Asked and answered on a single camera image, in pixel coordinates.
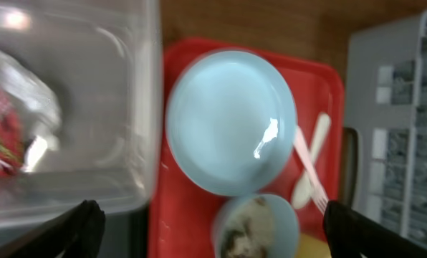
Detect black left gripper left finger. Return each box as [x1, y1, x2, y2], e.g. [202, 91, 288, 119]
[0, 200, 106, 258]

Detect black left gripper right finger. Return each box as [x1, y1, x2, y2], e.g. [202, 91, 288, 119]
[323, 201, 427, 258]

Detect yellow plastic cup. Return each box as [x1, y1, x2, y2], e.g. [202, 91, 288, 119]
[294, 234, 331, 258]

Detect blue bowl with rice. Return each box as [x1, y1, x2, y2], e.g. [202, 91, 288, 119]
[211, 193, 300, 258]

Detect rice and food scraps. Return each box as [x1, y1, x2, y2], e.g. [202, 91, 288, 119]
[220, 196, 275, 258]

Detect red strawberry snack wrapper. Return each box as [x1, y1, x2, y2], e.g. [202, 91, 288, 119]
[0, 88, 24, 177]

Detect white napkin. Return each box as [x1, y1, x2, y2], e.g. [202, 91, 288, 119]
[0, 50, 62, 173]

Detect black food waste tray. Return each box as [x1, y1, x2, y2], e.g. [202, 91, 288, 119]
[0, 206, 149, 258]

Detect grey dishwasher rack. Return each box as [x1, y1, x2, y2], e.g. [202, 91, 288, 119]
[344, 10, 427, 249]

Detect clear plastic waste bin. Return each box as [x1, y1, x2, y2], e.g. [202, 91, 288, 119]
[0, 0, 163, 229]

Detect pink plastic fork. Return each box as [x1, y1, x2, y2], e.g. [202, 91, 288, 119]
[292, 127, 328, 214]

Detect cream plastic spoon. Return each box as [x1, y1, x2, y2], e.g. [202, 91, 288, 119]
[291, 113, 331, 214]

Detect light blue plate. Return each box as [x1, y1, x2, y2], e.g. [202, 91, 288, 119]
[165, 49, 297, 196]

